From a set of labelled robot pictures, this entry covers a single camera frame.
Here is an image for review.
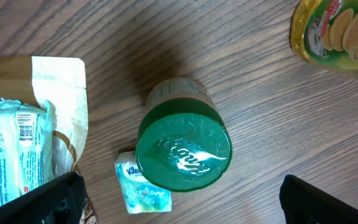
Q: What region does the teal snack packet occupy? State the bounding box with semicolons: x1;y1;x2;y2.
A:
0;100;55;207

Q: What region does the teal white tissue pack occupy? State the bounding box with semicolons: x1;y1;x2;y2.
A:
114;151;172;214

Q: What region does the brown white snack wrapper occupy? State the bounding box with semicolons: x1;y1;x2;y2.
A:
0;56;88;177

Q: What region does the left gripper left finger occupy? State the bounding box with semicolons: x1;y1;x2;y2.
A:
0;172;86;224

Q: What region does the green lid jar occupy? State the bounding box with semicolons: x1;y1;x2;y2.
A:
135;77;232;192

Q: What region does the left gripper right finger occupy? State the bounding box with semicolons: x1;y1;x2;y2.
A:
279;175;358;224

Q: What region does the yellow dish soap bottle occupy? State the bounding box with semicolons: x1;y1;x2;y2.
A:
290;0;358;74

